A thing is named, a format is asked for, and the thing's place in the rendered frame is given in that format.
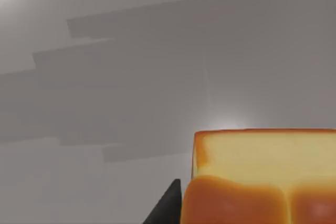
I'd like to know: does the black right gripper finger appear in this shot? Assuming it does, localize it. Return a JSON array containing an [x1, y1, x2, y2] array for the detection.
[[142, 178, 182, 224]]

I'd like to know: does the golden brown bread loaf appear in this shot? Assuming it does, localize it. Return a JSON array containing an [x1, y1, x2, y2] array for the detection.
[[180, 127, 336, 224]]

